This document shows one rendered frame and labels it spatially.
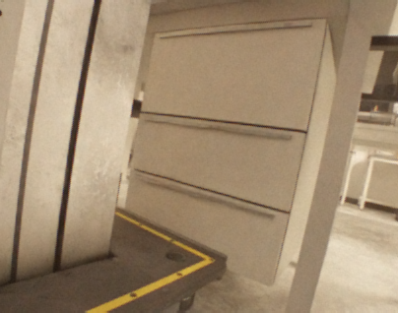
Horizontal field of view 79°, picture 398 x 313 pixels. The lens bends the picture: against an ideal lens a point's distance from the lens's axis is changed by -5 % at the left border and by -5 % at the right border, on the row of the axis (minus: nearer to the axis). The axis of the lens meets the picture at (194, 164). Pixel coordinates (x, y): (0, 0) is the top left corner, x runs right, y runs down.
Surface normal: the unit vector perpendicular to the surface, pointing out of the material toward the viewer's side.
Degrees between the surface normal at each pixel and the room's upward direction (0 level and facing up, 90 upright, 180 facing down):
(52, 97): 90
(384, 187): 90
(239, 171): 90
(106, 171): 90
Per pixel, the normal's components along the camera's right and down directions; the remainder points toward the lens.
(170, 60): -0.52, -0.04
